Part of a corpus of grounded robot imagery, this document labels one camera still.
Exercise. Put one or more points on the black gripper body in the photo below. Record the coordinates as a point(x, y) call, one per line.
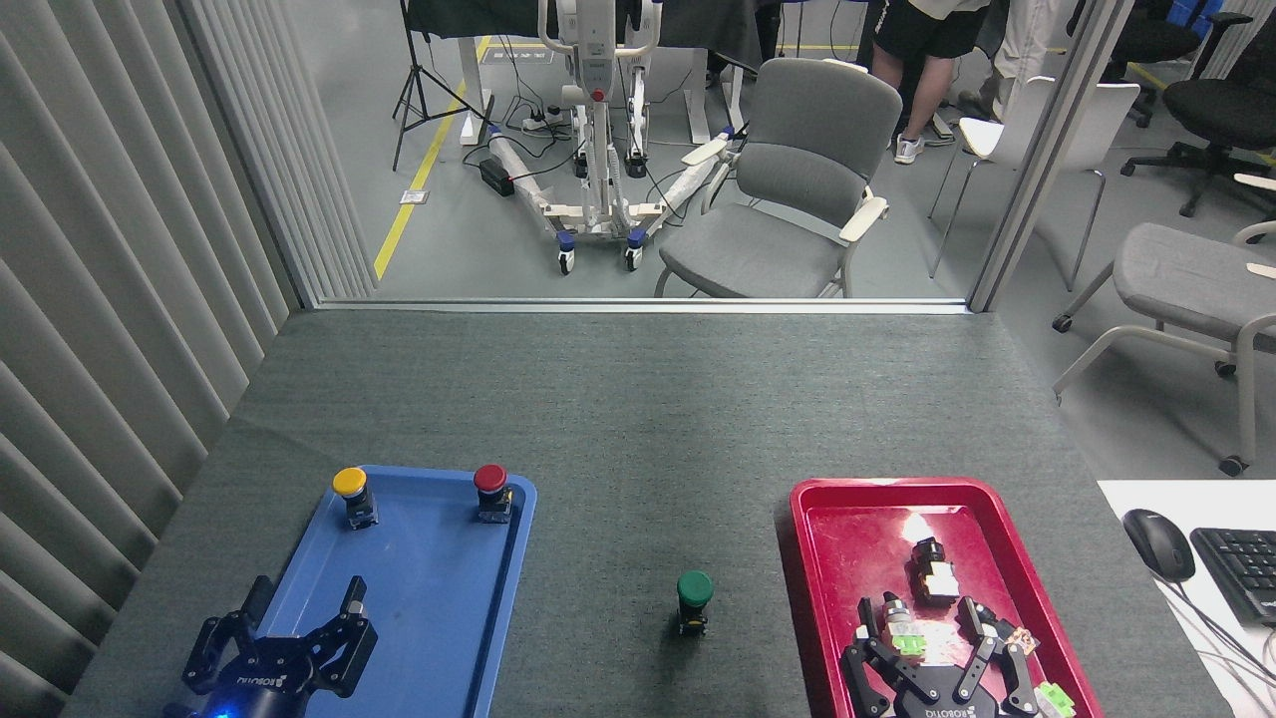
point(947, 708)
point(259, 688)

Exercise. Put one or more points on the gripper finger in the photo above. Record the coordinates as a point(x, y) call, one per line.
point(857, 680)
point(356, 638)
point(1019, 680)
point(262, 590)

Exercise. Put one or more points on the green push button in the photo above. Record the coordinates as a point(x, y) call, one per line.
point(695, 588)

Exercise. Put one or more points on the yellow push button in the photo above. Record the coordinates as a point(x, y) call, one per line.
point(350, 482)

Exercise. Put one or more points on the red push button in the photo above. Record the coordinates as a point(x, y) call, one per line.
point(489, 478)

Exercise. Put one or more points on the small brown part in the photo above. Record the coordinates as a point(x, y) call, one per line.
point(1022, 639)

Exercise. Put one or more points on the blue plastic tray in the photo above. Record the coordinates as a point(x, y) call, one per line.
point(439, 588)

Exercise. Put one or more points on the red plastic tray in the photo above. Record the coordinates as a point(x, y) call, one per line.
point(847, 519)

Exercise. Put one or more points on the black computer mouse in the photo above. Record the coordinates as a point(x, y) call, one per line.
point(1158, 543)

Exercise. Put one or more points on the white side desk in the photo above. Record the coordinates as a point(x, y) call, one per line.
point(1216, 648)

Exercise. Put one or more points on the black keyboard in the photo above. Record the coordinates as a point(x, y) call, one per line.
point(1241, 568)

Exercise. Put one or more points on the black power adapter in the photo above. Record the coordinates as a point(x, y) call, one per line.
point(495, 177)

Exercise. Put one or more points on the grey padded armchair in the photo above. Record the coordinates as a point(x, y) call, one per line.
point(797, 179)

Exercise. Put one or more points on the black tripod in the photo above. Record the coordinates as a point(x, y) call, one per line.
point(424, 85)

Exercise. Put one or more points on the white power strip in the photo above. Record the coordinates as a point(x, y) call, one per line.
point(538, 123)

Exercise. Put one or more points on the white plastic chair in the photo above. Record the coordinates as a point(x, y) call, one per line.
point(1087, 120)

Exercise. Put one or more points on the white stand on wheels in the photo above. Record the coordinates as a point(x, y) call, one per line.
point(598, 120)

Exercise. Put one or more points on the black office chair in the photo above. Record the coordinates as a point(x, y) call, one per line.
point(1221, 110)

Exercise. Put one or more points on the person in pale trousers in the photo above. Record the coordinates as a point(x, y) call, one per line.
point(1027, 40)

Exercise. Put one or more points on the black swivel chair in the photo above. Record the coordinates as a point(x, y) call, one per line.
point(1156, 40)

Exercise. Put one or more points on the white switch with green cap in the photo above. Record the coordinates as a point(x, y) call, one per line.
point(1055, 700)

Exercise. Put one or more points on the silver switch with green tab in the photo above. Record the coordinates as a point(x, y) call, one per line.
point(902, 628)

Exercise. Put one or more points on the black and white switch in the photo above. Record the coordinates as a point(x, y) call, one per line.
point(932, 573)

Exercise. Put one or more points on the silver table edge rail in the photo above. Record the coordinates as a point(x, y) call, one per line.
point(638, 306)

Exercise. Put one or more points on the grey chair with pale frame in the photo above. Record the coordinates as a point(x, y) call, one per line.
point(1186, 274)

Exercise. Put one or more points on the silver frame post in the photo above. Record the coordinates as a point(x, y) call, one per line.
point(1047, 150)

